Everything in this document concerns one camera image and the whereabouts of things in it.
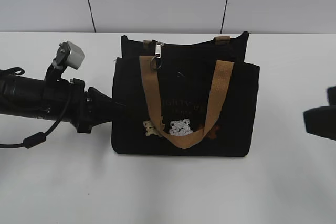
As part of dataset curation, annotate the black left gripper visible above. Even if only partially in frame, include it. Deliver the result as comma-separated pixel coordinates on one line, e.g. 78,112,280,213
68,79,131,133

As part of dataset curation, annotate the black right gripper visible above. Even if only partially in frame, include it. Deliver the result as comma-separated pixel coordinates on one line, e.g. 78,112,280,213
303,86,335,141

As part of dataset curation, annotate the silver zipper pull with ring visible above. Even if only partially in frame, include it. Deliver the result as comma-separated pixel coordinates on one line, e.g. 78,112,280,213
150,41,164,71

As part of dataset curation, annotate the black canvas tote bag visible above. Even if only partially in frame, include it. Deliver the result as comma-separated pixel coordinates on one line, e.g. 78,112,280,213
111,32,260,157

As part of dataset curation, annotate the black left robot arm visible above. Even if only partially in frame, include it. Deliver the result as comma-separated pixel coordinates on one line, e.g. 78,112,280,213
1,68,128,134

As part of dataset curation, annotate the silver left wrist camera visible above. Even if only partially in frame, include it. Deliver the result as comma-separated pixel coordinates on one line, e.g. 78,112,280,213
52,41,85,70

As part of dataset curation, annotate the black left camera cable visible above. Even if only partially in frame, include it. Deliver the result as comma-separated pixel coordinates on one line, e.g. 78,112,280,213
0,87,74,150

